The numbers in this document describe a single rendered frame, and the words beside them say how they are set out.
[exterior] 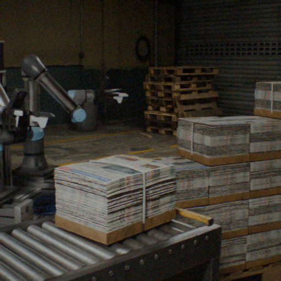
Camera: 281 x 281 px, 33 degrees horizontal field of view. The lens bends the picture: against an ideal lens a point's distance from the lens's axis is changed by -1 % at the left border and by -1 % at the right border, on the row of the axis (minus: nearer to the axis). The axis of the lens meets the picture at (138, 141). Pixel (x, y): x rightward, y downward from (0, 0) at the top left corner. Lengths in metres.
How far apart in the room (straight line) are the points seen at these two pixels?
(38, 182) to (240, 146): 1.18
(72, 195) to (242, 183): 1.40
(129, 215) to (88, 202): 0.15
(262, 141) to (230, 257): 0.73
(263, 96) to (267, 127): 0.37
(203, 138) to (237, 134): 0.21
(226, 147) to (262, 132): 0.27
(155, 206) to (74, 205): 0.30
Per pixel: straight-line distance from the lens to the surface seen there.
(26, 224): 1.92
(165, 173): 1.81
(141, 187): 1.72
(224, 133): 2.76
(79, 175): 1.69
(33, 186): 2.74
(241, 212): 2.95
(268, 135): 2.96
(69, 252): 1.66
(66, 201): 1.79
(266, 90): 3.24
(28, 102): 2.83
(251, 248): 3.08
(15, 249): 1.72
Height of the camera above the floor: 1.43
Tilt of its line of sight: 10 degrees down
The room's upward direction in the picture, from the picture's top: straight up
